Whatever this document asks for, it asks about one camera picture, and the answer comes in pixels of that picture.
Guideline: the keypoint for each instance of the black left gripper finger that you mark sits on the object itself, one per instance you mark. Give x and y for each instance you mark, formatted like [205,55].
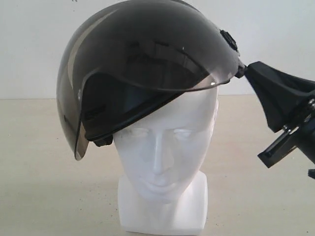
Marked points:
[283,97]

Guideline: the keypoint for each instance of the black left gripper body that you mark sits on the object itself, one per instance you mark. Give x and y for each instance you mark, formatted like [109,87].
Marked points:
[300,136]

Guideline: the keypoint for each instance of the black helmet with tinted visor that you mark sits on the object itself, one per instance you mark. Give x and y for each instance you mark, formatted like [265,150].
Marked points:
[130,59]

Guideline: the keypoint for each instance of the white mannequin head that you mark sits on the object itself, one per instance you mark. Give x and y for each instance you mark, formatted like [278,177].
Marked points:
[163,190]

